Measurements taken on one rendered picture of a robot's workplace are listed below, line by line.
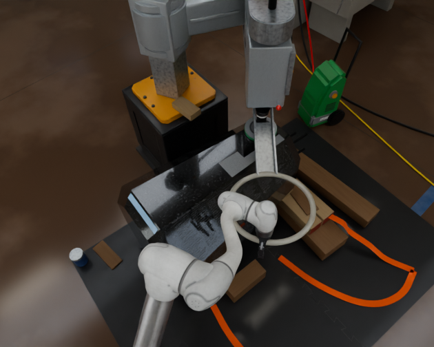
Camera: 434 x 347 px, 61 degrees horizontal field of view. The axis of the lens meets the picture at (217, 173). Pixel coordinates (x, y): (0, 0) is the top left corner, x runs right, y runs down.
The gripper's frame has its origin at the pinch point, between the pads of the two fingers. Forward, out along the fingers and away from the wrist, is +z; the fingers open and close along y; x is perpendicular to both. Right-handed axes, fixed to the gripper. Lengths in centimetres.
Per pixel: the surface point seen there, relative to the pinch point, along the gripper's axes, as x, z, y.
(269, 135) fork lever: 9, -16, 69
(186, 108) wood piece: 71, -7, 94
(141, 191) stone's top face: 77, -1, 22
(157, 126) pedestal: 90, 3, 81
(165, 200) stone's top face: 61, 0, 19
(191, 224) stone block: 43.0, 6.8, 10.9
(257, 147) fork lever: 14, -14, 61
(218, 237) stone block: 27.6, 19.0, 12.9
